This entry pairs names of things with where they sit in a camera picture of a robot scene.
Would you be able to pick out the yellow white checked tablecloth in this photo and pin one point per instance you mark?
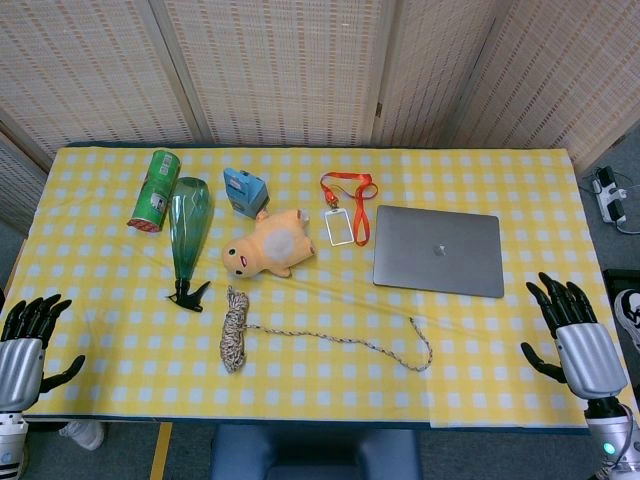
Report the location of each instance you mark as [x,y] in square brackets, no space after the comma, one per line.
[320,390]

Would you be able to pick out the blue cardboard box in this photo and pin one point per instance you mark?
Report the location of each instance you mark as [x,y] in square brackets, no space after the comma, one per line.
[245,192]

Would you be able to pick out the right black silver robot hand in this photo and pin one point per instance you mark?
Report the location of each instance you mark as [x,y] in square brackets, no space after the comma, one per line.
[590,355]

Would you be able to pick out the woven folding screen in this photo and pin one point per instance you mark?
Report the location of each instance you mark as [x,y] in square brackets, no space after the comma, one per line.
[280,70]

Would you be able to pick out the yellow plush animal toy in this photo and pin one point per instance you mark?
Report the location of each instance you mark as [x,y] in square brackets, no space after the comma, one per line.
[272,245]

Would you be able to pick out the grey closed laptop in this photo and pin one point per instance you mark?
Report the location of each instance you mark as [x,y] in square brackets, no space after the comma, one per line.
[440,250]

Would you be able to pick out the green transparent spray bottle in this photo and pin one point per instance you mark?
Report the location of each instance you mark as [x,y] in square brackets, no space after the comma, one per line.
[190,225]

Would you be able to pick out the black floor mat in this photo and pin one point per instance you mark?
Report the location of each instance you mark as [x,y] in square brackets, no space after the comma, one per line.
[612,282]

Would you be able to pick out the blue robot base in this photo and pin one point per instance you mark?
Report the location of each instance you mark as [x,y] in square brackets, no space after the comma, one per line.
[315,455]

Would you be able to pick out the yellow floor tape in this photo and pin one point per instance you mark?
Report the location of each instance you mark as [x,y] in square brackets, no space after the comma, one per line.
[161,452]

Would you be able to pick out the black and white shoe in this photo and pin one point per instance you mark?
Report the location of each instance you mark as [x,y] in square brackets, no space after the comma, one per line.
[631,315]

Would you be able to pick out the white power strip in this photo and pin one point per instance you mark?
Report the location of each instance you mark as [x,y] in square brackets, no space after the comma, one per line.
[607,197]

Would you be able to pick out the green cylindrical snack can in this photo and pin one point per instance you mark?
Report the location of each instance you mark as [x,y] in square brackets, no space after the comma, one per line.
[156,192]

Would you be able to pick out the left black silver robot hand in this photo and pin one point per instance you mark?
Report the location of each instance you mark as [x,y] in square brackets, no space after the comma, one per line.
[20,365]

